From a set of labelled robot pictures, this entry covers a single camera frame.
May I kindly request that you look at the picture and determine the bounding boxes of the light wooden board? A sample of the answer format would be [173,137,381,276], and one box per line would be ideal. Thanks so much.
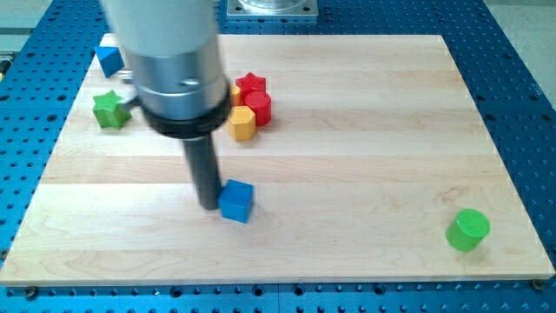
[1,35,554,287]

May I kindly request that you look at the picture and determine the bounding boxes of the green wooden cylinder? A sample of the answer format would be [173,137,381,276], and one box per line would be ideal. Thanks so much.
[445,208,491,252]

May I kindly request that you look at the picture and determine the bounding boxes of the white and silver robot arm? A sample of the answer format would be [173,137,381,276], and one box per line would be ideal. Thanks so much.
[101,0,231,210]

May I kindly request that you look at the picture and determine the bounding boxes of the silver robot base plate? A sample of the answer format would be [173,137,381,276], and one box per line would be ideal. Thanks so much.
[227,0,319,17]

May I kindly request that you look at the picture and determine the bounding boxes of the blue triangular wooden block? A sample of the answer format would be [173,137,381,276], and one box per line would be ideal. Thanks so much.
[94,46,124,77]

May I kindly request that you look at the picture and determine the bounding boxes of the red wooden cylinder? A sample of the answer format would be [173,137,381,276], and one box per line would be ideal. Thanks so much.
[243,90,272,126]

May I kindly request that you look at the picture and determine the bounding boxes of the blue perforated metal table plate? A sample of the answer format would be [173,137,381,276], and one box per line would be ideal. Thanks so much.
[1,0,555,312]

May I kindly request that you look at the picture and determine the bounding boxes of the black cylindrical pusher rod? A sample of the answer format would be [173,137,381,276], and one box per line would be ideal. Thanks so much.
[182,135,222,210]

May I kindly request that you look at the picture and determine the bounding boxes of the red wooden star block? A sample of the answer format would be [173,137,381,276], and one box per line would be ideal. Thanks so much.
[235,72,267,97]

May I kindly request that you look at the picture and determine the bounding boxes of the yellow hexagonal wooden block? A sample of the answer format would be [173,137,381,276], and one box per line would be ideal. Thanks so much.
[228,105,256,141]

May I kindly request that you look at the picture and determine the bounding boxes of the green wooden star block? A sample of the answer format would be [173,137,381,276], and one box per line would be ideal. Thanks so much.
[92,90,132,129]

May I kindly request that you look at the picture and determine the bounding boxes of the yellow wooden block behind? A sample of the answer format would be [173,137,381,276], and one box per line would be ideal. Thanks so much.
[229,84,242,107]

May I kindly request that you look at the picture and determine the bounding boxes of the blue wooden cube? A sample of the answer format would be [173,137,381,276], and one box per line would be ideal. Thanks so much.
[217,179,255,223]

